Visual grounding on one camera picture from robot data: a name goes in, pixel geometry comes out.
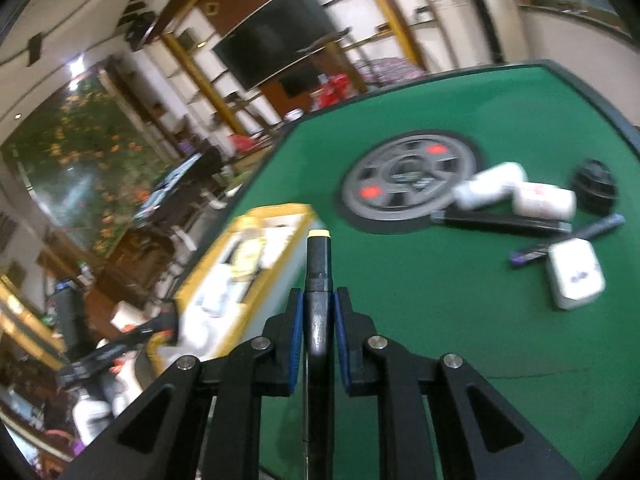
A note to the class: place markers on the black marker yellow band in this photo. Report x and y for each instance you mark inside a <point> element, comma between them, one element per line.
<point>320,310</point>

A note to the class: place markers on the black flat television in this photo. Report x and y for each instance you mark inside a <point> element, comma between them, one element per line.
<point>275,35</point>

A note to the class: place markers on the wall shelf unit gold posts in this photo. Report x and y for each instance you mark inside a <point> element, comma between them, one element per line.
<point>201,80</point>
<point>389,15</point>

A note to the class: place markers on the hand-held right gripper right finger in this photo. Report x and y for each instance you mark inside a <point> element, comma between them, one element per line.
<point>344,340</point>

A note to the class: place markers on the white bottle red label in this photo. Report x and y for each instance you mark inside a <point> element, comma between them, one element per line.
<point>545,200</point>

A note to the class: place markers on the plain white bottle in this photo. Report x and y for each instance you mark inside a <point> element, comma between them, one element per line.
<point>490,185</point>

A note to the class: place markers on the dark tall bottle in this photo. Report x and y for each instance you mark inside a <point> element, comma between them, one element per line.
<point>70,310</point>

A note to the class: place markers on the gold-edged white box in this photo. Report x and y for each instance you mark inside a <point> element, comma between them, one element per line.
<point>272,210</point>

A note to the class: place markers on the plain black marker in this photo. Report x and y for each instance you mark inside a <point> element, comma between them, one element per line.
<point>500,221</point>

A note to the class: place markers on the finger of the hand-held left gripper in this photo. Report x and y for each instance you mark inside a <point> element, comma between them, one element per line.
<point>165,322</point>

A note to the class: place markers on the black electronic keyboard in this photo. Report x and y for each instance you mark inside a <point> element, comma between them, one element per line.
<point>180,175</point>

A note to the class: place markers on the wooden television cabinet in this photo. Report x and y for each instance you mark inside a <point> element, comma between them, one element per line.
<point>280,100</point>

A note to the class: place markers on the red plastic bag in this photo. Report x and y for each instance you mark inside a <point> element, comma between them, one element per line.
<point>242,142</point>
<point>335,91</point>

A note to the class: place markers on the black marker purple band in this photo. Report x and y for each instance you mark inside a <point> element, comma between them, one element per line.
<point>595,230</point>

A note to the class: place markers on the flower landscape wall picture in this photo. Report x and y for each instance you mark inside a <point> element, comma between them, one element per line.
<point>75,160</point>

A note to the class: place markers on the round grey table control panel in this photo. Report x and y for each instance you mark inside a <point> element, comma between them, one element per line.
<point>380,175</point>

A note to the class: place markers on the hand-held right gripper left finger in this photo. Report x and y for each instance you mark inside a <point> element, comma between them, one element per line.
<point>295,340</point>

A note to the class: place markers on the black round vented object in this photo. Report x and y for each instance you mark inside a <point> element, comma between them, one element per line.
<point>595,185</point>

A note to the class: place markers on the patterned cushion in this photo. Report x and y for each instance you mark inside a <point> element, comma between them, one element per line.
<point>390,72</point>

